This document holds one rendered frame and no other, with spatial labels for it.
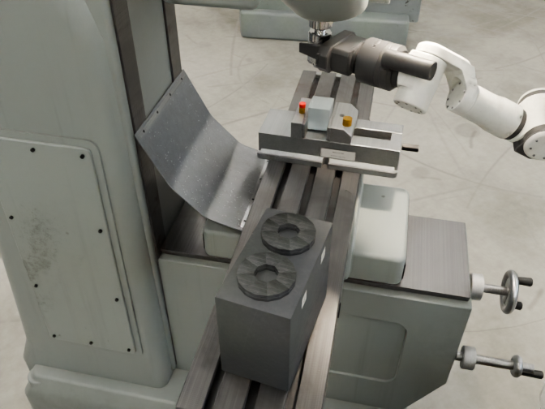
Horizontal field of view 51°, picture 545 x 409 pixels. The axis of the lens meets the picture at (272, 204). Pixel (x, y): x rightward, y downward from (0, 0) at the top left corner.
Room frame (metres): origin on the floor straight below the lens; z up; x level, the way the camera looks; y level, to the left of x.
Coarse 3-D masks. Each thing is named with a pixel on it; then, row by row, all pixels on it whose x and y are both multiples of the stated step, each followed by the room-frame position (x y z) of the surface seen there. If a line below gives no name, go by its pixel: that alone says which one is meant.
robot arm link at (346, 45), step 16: (352, 32) 1.10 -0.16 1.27; (320, 48) 1.04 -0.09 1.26; (336, 48) 1.04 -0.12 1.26; (352, 48) 1.03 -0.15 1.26; (368, 48) 1.01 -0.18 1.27; (320, 64) 1.03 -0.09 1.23; (336, 64) 1.03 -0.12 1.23; (352, 64) 1.02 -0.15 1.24; (368, 64) 0.99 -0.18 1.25; (368, 80) 0.99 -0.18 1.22
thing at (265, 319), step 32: (288, 224) 0.70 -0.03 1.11; (320, 224) 0.71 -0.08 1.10; (256, 256) 0.62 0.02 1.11; (288, 256) 0.63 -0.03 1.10; (320, 256) 0.65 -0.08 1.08; (224, 288) 0.57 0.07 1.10; (256, 288) 0.55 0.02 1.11; (288, 288) 0.55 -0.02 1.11; (320, 288) 0.66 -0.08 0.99; (224, 320) 0.55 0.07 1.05; (256, 320) 0.53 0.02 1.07; (288, 320) 0.51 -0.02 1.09; (224, 352) 0.55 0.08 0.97; (256, 352) 0.53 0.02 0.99; (288, 352) 0.51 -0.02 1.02; (288, 384) 0.51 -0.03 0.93
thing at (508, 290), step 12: (480, 276) 1.01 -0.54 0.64; (504, 276) 1.03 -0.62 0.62; (516, 276) 0.99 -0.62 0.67; (480, 288) 0.98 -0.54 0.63; (492, 288) 0.99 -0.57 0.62; (504, 288) 0.99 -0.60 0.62; (516, 288) 0.96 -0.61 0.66; (504, 300) 0.98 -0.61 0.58; (516, 300) 0.94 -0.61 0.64; (504, 312) 0.95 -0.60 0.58
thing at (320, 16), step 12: (288, 0) 1.03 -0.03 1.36; (300, 0) 1.02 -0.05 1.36; (312, 0) 1.02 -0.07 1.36; (324, 0) 1.01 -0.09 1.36; (336, 0) 1.01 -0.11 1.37; (348, 0) 1.01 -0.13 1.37; (360, 0) 1.02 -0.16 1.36; (300, 12) 1.05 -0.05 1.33; (312, 12) 1.03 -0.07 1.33; (324, 12) 1.03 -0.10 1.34; (336, 12) 1.02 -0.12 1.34; (348, 12) 1.02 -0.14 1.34; (360, 12) 1.05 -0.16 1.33
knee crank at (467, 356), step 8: (464, 352) 0.87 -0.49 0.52; (472, 352) 0.87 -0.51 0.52; (464, 360) 0.85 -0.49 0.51; (472, 360) 0.85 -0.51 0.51; (480, 360) 0.86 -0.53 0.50; (488, 360) 0.86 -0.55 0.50; (496, 360) 0.85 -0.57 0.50; (504, 360) 0.85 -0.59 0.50; (512, 360) 0.86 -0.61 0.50; (520, 360) 0.84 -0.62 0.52; (464, 368) 0.85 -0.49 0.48; (472, 368) 0.84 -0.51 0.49; (504, 368) 0.84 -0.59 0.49; (512, 368) 0.84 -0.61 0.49; (520, 368) 0.83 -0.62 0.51; (528, 368) 0.83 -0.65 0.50; (520, 376) 0.82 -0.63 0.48; (528, 376) 0.83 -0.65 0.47; (536, 376) 0.83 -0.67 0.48
